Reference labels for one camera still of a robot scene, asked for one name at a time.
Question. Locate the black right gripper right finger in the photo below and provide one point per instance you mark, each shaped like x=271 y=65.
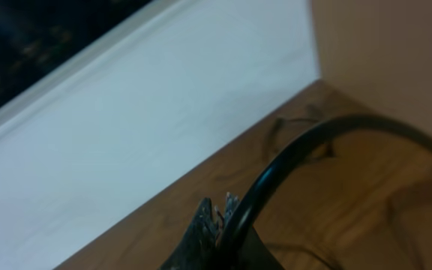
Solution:
x=253 y=254

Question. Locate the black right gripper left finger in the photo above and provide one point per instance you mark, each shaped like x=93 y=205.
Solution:
x=198 y=244

